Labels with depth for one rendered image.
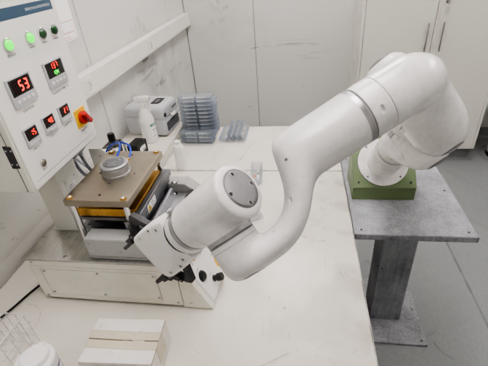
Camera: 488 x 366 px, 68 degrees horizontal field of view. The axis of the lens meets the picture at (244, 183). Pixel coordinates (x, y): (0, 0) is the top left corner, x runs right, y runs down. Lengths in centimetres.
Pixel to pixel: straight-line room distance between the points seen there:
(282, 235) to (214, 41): 300
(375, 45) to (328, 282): 215
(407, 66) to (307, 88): 289
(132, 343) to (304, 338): 44
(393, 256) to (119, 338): 118
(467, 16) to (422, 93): 254
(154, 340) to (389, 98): 75
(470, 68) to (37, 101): 287
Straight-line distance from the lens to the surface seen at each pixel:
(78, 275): 118
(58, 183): 115
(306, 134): 53
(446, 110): 70
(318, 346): 104
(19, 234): 153
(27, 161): 101
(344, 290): 115
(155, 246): 65
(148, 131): 195
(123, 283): 113
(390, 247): 170
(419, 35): 304
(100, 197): 100
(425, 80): 59
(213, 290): 112
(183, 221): 55
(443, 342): 208
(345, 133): 53
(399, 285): 188
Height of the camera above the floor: 162
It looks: 33 degrees down
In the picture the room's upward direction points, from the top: 5 degrees counter-clockwise
